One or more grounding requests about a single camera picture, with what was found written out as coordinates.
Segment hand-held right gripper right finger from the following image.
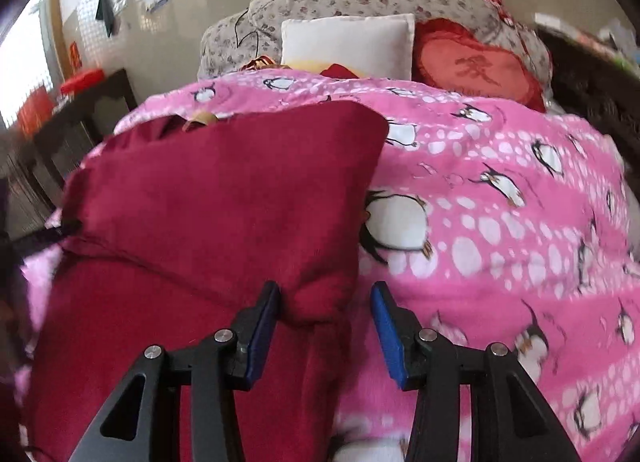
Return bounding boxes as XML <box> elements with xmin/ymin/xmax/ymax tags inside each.
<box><xmin>370</xmin><ymin>281</ymin><xmax>583</xmax><ymax>462</ymax></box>

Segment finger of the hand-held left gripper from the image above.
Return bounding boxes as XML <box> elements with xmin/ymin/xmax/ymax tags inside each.
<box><xmin>10</xmin><ymin>220</ymin><xmax>83</xmax><ymax>254</ymax></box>

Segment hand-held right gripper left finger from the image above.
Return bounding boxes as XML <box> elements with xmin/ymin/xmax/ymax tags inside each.
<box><xmin>67</xmin><ymin>280</ymin><xmax>281</xmax><ymax>462</ymax></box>

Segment dark red garment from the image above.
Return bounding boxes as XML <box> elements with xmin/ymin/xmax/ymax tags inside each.
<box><xmin>24</xmin><ymin>101</ymin><xmax>390</xmax><ymax>462</ymax></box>

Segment dark wooden side table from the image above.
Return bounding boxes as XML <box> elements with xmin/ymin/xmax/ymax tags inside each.
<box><xmin>20</xmin><ymin>68</ymin><xmax>139</xmax><ymax>213</ymax></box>

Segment pink penguin print blanket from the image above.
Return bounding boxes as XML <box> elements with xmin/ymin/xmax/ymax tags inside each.
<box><xmin>15</xmin><ymin>68</ymin><xmax>640</xmax><ymax>462</ymax></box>

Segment red box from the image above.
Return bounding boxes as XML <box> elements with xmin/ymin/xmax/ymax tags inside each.
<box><xmin>60</xmin><ymin>69</ymin><xmax>106</xmax><ymax>95</ymax></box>

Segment red heart-shaped cushion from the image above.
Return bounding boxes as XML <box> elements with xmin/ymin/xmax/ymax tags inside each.
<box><xmin>413</xmin><ymin>18</ymin><xmax>547</xmax><ymax>113</ymax></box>

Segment white pillow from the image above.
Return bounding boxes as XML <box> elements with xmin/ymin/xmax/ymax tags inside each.
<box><xmin>280</xmin><ymin>13</ymin><xmax>417</xmax><ymax>81</ymax></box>

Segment dark wooden headboard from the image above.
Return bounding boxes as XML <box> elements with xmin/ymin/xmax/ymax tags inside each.
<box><xmin>540</xmin><ymin>24</ymin><xmax>640</xmax><ymax>163</ymax></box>

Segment dark cloth on wall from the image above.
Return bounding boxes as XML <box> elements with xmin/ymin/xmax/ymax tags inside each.
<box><xmin>95</xmin><ymin>0</ymin><xmax>118</xmax><ymax>39</ymax></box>

